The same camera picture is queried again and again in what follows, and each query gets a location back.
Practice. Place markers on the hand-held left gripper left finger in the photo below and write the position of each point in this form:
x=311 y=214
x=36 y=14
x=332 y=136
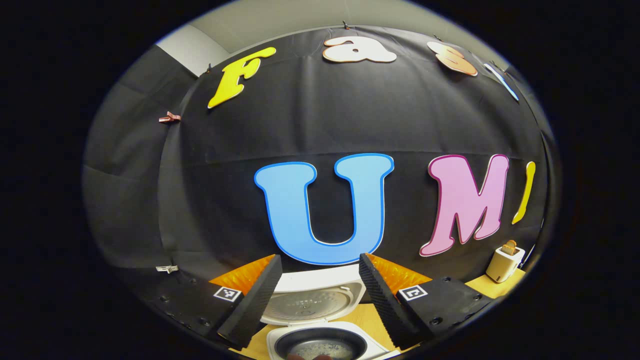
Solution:
x=257 y=305

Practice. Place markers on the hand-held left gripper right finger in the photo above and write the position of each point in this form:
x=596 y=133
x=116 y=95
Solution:
x=382 y=310

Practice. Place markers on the white rice cooker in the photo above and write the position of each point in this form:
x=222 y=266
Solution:
x=320 y=282

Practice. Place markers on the rice grains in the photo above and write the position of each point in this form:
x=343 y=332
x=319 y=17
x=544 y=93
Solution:
x=325 y=349

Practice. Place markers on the white cloth clip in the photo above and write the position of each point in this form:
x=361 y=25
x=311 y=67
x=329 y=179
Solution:
x=167 y=269

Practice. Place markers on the black backdrop cloth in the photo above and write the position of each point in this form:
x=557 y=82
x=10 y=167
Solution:
x=200 y=190

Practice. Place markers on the white toaster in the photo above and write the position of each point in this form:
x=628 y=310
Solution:
x=504 y=265

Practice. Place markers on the toast slice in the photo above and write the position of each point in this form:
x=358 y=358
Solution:
x=509 y=247

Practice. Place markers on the copper cloth clip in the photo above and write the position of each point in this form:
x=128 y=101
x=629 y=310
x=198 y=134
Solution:
x=170 y=118

